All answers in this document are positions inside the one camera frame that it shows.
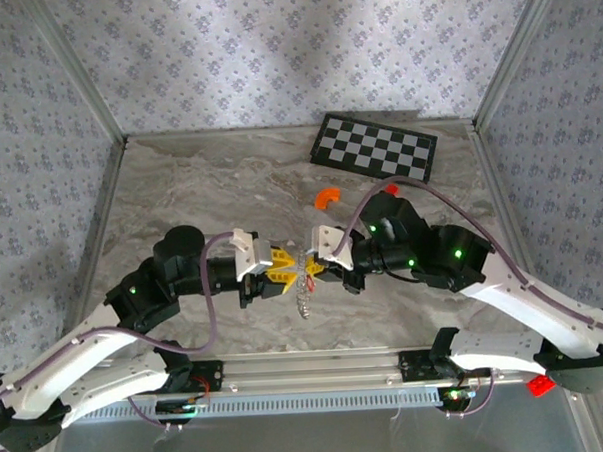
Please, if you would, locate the red toy brick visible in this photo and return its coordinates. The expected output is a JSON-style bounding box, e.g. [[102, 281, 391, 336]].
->
[[525, 373, 558, 400]]

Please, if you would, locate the aluminium table side rail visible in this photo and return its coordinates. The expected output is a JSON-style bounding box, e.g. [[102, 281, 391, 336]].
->
[[52, 137, 138, 348], [469, 123, 535, 289]]

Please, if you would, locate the aluminium frame post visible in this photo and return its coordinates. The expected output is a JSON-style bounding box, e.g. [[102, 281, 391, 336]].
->
[[20, 0, 129, 149], [468, 0, 572, 129]]

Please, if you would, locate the small circuit board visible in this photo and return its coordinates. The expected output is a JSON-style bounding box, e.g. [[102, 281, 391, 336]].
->
[[155, 397, 212, 420], [440, 386, 479, 412]]

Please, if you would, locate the grey metal panel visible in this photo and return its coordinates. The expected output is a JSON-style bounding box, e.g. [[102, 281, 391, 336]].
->
[[34, 401, 591, 452]]

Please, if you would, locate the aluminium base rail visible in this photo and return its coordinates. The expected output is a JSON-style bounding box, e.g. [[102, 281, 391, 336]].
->
[[96, 339, 545, 402]]

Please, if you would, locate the grey slotted cable duct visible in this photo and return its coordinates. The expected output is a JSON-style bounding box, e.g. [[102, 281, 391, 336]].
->
[[73, 385, 442, 425]]

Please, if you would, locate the black grey checkerboard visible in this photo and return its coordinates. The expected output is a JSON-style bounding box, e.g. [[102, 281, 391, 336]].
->
[[307, 108, 441, 196]]

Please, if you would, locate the orange curved plastic block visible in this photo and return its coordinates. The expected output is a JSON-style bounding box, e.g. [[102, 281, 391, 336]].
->
[[313, 187, 343, 210]]

